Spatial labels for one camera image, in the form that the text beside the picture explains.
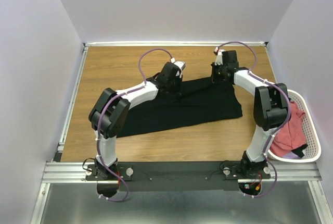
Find black t shirt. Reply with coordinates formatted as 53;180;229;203
118;77;242;138

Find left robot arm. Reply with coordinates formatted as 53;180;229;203
88;60;185;180

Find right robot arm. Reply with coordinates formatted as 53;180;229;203
211;48;290;179

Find pink shirt in basket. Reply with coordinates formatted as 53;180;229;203
270;102;306;157

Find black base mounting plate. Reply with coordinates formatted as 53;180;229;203
82;160;271;193

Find lavender garment in basket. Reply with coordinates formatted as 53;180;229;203
282;152;300;159

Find black garment in basket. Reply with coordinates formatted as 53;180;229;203
292;144;308;158

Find white laundry basket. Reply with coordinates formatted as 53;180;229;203
268;90;321;163

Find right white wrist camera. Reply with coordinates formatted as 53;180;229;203
214;47;225;66

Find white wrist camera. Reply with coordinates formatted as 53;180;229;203
214;47;225;66
170;58;186;78

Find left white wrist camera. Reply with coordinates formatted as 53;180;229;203
170;58;186;78

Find aluminium back table rail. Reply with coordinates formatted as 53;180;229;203
83;41;269;47

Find aluminium front frame rail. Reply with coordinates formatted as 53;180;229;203
31;162;329;223

